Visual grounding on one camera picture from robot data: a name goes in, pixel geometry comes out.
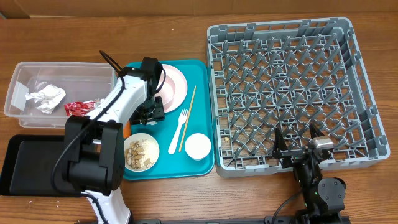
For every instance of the red snack wrapper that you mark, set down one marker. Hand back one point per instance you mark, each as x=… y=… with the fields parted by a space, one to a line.
x=79 y=108

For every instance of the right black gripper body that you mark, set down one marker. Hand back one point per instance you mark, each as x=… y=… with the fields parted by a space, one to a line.
x=304 y=170

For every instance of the white plastic fork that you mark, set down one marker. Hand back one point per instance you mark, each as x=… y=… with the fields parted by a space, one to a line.
x=181 y=120

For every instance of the black plastic tray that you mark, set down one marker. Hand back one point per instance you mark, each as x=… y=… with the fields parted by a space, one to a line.
x=28 y=165

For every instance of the cream bowl with nuts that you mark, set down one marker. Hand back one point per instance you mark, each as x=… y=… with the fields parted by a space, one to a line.
x=141 y=152

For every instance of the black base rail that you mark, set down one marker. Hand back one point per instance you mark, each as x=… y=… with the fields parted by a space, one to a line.
x=199 y=221

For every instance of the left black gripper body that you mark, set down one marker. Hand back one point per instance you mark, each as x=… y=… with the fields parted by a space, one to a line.
x=152 y=110

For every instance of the grey dishwasher rack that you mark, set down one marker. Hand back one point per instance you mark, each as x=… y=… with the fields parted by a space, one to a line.
x=288 y=74

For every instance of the white round plate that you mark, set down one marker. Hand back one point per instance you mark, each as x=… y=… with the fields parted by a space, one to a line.
x=181 y=87

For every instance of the wooden chopstick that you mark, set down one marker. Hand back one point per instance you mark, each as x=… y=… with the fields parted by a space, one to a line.
x=187 y=119

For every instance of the orange carrot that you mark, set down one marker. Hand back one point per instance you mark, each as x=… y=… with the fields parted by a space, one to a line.
x=127 y=130

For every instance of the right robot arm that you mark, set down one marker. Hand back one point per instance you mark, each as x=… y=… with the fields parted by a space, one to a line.
x=323 y=197

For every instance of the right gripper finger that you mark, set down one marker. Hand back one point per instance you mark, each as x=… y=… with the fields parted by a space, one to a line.
x=317 y=136
x=279 y=144

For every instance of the clear plastic bin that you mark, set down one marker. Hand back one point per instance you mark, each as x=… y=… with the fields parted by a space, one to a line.
x=81 y=81

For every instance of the pink bowl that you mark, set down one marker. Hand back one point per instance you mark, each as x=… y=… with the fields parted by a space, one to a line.
x=167 y=90

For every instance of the white paper cup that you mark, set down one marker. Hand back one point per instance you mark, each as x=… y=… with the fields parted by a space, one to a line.
x=197 y=146

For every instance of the white napkin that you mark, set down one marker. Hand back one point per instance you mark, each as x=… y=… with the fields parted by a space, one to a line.
x=49 y=98

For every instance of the teal plastic tray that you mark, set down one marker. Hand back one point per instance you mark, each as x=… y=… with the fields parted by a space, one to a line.
x=180 y=164

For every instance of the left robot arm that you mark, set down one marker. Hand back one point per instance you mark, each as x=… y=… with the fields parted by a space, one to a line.
x=93 y=158

